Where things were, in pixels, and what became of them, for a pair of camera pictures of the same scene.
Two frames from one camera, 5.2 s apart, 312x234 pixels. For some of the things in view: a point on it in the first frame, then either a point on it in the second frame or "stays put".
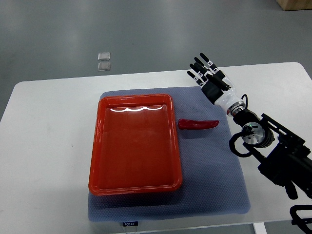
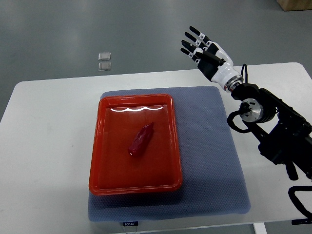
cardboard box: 295,5 stays put
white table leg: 260,228 stays put
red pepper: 185,124 to 141,140
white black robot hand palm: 225,100 to 221,74
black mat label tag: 130,224 stays put
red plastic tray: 135,148 stays put
